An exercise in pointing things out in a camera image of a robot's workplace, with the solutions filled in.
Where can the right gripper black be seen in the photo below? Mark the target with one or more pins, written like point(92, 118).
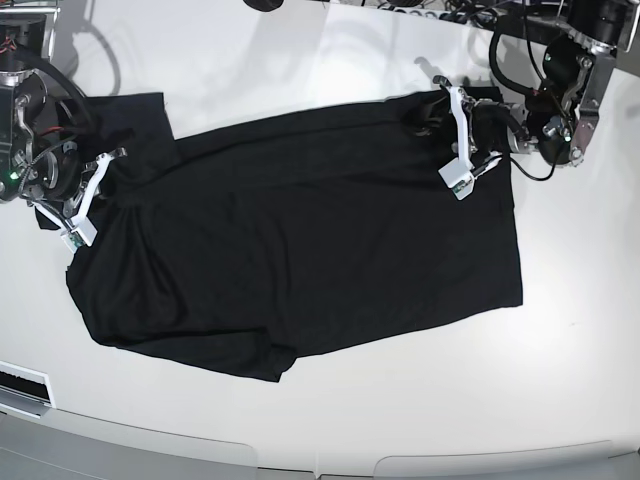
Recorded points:
point(65, 175)

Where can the black t-shirt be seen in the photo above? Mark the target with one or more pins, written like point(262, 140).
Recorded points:
point(243, 249)

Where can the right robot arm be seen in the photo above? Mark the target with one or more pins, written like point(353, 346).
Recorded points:
point(44, 115)

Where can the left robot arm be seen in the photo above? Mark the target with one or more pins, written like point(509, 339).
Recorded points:
point(557, 117)

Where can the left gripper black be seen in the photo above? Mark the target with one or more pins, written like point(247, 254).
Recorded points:
point(493, 125)

